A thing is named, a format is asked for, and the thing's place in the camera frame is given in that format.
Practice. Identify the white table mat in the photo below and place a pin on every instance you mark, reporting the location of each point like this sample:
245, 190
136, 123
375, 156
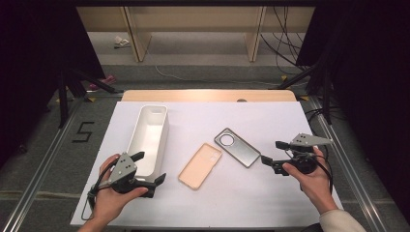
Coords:
232, 199

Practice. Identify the small white floor item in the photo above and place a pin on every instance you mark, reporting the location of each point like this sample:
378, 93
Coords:
121, 42

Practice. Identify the person's right hand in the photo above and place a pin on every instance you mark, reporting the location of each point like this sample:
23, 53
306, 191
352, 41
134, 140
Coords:
317, 187

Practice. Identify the pink floor item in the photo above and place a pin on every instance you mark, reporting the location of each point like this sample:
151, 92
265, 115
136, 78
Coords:
104, 80

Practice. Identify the dark curtain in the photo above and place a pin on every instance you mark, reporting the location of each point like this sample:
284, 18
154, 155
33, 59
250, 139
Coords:
35, 64
374, 80

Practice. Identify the wooden shelf unit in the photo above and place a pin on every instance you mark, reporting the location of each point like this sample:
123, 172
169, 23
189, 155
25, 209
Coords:
193, 19

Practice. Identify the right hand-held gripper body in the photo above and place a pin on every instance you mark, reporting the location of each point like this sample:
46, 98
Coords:
304, 161

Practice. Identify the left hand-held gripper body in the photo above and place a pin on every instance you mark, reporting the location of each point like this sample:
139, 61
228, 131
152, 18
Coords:
124, 167

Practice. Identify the wooden table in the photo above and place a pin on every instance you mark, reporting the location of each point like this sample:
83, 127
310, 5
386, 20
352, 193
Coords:
206, 95

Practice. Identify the person's left hand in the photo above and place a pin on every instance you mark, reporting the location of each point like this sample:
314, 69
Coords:
109, 201

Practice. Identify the grey table grommet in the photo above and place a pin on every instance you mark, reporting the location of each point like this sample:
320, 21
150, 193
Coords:
241, 100

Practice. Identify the peach phone case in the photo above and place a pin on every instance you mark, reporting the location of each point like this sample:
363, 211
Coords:
200, 166

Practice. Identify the black tripod stand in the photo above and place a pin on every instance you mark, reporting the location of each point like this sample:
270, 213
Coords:
327, 96
63, 96

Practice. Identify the white storage box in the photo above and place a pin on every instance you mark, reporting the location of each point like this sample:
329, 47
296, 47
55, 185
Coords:
149, 135

